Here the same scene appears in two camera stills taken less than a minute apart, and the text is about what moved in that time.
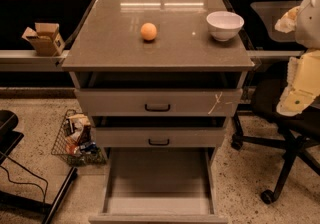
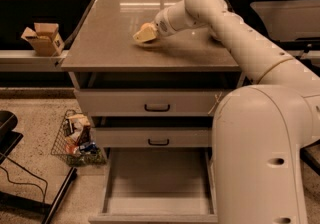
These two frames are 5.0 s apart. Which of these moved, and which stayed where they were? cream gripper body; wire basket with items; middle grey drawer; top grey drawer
Moved: cream gripper body
Stayed: middle grey drawer; wire basket with items; top grey drawer
